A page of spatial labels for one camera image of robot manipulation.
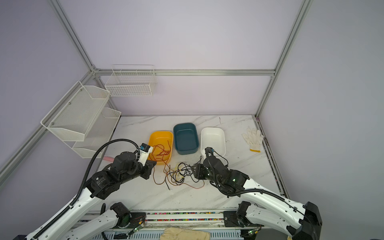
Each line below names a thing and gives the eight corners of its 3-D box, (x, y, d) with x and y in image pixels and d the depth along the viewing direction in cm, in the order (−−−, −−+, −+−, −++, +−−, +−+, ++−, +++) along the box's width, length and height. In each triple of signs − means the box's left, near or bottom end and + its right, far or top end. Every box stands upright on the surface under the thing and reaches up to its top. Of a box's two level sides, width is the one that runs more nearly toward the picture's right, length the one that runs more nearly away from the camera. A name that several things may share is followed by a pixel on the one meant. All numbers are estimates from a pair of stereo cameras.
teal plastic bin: (176, 155, 100) (175, 150, 95) (174, 129, 115) (173, 124, 110) (199, 152, 101) (199, 147, 97) (194, 126, 116) (194, 121, 112)
